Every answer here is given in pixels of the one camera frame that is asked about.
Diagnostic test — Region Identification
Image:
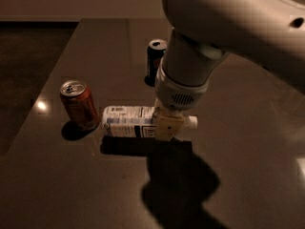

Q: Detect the red coke can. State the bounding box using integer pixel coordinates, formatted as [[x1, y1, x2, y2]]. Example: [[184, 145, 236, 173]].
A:
[[60, 79, 99, 132]]

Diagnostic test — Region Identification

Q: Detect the blue pepsi can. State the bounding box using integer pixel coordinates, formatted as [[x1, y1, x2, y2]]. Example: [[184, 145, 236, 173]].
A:
[[145, 39, 167, 87]]

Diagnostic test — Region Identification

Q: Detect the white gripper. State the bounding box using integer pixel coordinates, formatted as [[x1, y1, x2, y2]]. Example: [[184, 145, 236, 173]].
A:
[[153, 66, 208, 141]]

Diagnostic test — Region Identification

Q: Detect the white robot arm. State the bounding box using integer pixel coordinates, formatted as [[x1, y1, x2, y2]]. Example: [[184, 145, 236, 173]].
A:
[[155, 0, 305, 141]]

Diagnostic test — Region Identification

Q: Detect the clear plastic water bottle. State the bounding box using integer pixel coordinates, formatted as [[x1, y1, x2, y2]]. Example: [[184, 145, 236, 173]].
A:
[[101, 106, 198, 138]]

